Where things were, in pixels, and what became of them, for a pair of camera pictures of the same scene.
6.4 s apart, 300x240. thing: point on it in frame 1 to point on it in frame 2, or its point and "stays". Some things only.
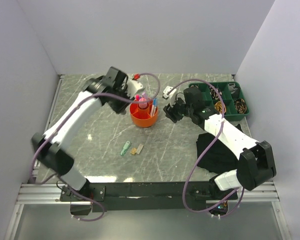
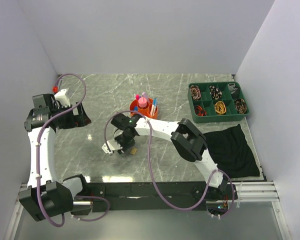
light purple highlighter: [144, 94] stays
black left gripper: [119, 108] to [78, 120]
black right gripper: [171, 111] to [124, 147]
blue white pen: [152, 109] stays
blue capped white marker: [155, 104] stays
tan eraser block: [133, 151] stays
